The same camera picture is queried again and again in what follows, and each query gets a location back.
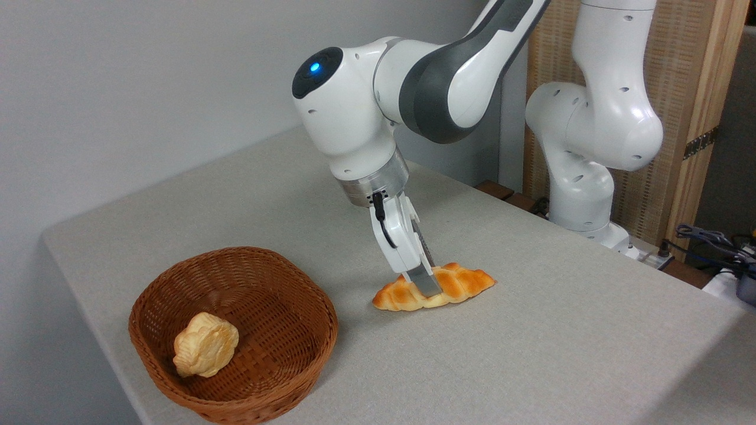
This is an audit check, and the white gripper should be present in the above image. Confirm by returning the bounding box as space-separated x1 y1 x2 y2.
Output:
370 192 443 298

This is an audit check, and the golden braided bread loaf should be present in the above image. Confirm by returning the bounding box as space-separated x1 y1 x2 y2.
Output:
372 262 496 312

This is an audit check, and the brown wicker basket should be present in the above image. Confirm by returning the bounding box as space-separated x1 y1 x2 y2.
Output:
128 246 339 425

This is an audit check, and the pale round bread roll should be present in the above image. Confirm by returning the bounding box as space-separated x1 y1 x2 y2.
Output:
172 312 240 378

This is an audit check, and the brown wooden block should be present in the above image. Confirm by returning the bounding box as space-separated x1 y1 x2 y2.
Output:
475 181 515 201

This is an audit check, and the black metal screen hinge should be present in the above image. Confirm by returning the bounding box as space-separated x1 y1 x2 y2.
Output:
683 126 720 160

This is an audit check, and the grey plastic box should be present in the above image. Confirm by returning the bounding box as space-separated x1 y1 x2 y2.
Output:
735 273 756 307

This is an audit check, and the wooden woven screen panel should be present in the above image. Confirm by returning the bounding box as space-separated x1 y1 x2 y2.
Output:
523 0 751 263

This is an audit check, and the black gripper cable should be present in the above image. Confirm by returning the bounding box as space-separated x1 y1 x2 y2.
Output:
371 191 398 250

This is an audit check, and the dark cable bundle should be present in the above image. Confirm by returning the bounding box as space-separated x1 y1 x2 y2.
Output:
675 223 756 273

